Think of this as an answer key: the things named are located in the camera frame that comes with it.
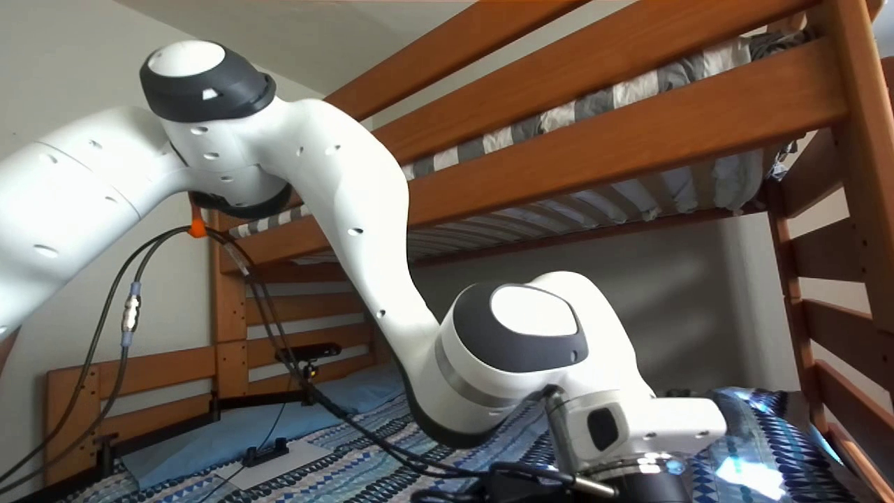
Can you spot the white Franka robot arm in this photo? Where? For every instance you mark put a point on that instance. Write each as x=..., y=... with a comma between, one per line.
x=352, y=184

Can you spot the black stereo camera on tripod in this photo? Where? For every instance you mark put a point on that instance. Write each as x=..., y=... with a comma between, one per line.
x=323, y=353

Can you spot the grey striped bunk mattress bedding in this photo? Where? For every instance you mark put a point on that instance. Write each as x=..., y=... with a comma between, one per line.
x=559, y=116

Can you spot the low wooden bed footboard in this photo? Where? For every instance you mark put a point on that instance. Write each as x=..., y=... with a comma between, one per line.
x=157, y=366

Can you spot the wooden bunk bed frame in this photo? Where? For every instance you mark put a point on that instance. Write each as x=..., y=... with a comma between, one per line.
x=653, y=120

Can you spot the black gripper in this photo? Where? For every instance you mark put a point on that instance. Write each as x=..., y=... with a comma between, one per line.
x=653, y=490

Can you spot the flat light blue pillowcase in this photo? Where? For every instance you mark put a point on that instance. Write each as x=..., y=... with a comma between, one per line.
x=224, y=437

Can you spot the small black camera tripod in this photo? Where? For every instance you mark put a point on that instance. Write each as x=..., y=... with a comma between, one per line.
x=308, y=384

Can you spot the blue patterned bed blanket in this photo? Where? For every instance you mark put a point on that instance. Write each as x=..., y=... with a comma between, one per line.
x=771, y=455

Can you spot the blue pillow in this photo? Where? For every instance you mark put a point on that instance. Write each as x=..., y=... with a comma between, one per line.
x=363, y=391

